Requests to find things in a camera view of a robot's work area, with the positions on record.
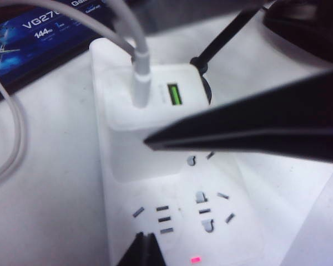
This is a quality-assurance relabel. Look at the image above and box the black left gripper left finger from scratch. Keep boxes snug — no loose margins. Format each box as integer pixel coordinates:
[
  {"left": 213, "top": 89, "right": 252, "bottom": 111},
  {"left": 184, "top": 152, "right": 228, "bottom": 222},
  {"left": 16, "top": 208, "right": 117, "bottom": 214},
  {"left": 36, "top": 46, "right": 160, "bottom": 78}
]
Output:
[{"left": 119, "top": 232, "right": 145, "bottom": 266}]

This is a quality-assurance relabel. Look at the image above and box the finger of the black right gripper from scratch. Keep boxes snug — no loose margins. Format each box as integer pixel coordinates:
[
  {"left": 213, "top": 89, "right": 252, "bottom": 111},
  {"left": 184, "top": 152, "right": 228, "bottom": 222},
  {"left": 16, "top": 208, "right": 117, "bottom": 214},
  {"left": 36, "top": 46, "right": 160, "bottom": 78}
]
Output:
[{"left": 143, "top": 64, "right": 333, "bottom": 167}]

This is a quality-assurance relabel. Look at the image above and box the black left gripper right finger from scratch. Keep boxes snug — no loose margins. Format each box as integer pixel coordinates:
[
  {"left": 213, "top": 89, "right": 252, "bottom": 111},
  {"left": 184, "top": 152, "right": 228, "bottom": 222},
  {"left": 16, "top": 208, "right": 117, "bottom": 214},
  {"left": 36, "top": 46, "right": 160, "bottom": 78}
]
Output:
[{"left": 145, "top": 232, "right": 167, "bottom": 266}]

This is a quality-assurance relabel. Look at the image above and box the white power strip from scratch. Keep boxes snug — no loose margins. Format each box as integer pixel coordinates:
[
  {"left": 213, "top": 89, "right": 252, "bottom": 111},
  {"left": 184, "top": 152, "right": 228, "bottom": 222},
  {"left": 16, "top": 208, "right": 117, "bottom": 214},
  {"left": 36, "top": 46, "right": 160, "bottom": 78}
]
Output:
[{"left": 89, "top": 37, "right": 333, "bottom": 266}]

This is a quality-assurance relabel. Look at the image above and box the white charger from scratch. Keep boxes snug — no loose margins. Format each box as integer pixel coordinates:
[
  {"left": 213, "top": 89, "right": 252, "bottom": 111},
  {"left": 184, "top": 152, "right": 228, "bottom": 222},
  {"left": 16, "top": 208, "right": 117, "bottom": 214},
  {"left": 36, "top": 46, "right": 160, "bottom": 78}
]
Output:
[{"left": 104, "top": 64, "right": 211, "bottom": 185}]

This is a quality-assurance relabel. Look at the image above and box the blue monitor box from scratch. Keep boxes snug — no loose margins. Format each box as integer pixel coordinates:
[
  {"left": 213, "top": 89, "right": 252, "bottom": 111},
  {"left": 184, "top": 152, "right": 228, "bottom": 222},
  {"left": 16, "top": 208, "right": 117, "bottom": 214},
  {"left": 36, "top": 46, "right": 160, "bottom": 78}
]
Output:
[{"left": 0, "top": 0, "right": 112, "bottom": 108}]

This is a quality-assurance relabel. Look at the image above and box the thick black power cable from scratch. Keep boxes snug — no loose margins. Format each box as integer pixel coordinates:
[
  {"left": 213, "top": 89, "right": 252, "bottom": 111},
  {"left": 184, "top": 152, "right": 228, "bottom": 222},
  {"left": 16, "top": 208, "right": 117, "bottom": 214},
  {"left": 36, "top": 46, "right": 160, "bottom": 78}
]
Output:
[{"left": 204, "top": 0, "right": 264, "bottom": 60}]

